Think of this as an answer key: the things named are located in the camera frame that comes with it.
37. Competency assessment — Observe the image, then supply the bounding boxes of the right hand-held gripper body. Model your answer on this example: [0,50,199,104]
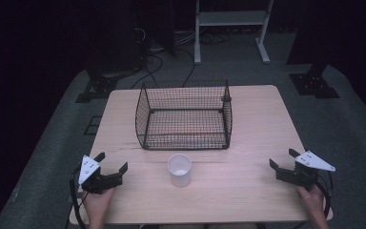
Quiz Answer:
[274,150,336,192]

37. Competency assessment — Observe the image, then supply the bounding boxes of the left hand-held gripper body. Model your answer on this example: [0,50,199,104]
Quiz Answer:
[77,155,124,196]

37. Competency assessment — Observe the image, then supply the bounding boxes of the white plastic cup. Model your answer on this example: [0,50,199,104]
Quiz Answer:
[167,154,193,188]

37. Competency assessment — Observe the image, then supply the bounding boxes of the black wire mesh basket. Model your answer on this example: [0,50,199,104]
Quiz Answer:
[134,79,234,152]

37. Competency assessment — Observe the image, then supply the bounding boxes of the person's left hand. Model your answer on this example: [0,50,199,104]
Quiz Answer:
[83,187,117,219]

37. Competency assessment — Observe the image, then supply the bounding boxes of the person's right hand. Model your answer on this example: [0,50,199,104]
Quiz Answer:
[295,183,327,218]

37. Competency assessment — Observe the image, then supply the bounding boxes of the light wooden table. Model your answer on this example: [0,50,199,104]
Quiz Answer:
[69,84,335,226]

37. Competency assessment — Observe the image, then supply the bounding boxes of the black metal stand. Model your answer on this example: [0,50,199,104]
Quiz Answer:
[74,53,141,104]
[286,47,341,100]

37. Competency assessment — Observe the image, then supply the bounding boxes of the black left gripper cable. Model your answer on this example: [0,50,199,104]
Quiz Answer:
[64,165,90,229]

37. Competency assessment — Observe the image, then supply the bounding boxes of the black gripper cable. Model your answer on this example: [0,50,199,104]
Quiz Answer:
[316,171,335,219]
[64,165,90,229]

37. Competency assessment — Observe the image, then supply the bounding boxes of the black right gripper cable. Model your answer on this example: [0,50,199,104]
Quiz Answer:
[316,171,335,219]

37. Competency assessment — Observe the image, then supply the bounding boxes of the black floor cable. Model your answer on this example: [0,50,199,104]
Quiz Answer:
[130,53,165,91]
[173,47,196,89]

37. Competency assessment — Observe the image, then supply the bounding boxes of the white floor cables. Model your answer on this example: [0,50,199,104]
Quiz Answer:
[173,29,201,47]

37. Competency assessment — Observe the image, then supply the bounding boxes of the white metal desk frame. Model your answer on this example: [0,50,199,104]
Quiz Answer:
[193,0,275,66]

